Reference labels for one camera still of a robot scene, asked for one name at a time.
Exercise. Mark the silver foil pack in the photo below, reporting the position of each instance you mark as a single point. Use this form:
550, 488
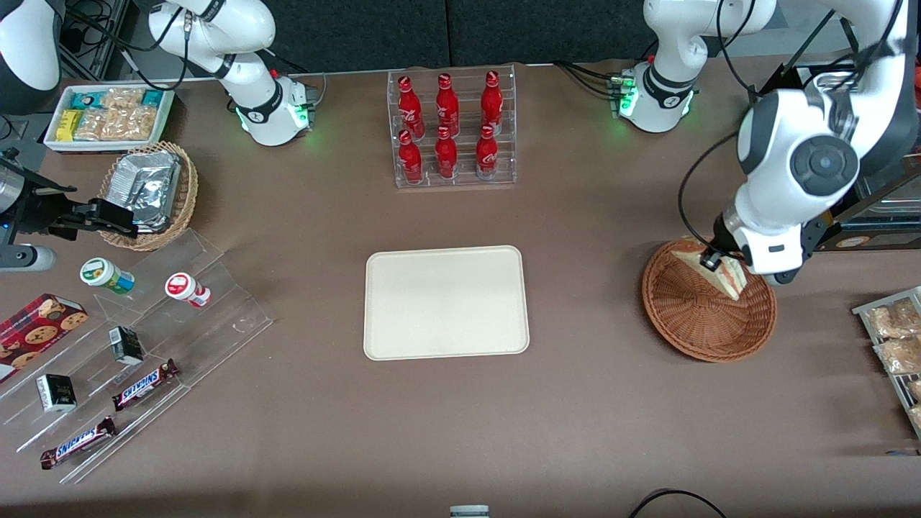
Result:
147, 180
155, 223

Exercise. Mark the yellow snack packet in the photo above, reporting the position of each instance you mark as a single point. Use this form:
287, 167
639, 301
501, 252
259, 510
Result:
68, 126

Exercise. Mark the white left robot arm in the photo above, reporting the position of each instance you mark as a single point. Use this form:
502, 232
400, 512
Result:
791, 144

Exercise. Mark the cream plastic tray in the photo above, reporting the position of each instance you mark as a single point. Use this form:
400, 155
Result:
446, 302

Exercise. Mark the red cookie box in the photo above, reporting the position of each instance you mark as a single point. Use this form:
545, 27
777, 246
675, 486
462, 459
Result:
36, 331

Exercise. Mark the brown wicker basket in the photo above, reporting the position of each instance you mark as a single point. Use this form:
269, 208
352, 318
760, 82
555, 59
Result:
705, 324

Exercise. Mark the teal snack packet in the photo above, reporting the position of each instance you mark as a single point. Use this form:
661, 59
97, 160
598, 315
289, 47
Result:
83, 99
152, 98

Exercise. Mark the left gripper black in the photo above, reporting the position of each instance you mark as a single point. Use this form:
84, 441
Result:
715, 255

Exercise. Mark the triangle sandwich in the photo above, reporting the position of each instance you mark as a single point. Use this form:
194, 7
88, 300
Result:
730, 280

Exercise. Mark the black glass food warmer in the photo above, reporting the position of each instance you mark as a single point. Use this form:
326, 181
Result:
896, 216

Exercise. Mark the small black carton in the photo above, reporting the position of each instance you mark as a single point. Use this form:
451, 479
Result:
56, 393
126, 345

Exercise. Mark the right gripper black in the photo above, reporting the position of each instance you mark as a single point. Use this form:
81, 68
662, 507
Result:
44, 211

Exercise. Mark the red cola bottle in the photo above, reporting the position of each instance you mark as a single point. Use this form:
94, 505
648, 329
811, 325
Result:
447, 108
486, 152
446, 155
411, 108
411, 162
491, 101

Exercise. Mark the clear bag of pastries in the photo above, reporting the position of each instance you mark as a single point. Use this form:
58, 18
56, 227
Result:
915, 390
903, 356
917, 417
896, 320

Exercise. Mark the red lid yogurt cup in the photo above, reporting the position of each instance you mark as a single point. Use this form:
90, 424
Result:
183, 288

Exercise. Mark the small grey object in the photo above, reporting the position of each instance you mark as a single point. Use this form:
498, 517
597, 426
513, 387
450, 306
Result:
469, 512

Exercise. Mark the clear acrylic bottle rack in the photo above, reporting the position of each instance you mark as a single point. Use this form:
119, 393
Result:
468, 183

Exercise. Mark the clear bag of nuts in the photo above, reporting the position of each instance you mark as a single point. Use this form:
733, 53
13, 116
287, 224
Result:
122, 98
137, 122
97, 124

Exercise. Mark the white snack box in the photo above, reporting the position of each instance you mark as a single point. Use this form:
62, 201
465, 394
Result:
108, 146

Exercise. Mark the snickers bar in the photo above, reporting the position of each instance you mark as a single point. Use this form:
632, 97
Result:
78, 442
144, 385

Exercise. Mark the clear acrylic stepped display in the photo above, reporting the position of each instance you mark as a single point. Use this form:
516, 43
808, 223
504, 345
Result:
216, 316

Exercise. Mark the light wicker basket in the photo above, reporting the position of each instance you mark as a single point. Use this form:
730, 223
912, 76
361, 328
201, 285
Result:
188, 187

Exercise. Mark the green lid yogurt cup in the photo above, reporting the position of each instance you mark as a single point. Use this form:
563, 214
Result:
104, 275

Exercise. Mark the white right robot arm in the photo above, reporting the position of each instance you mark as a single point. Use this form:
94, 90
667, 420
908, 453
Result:
252, 86

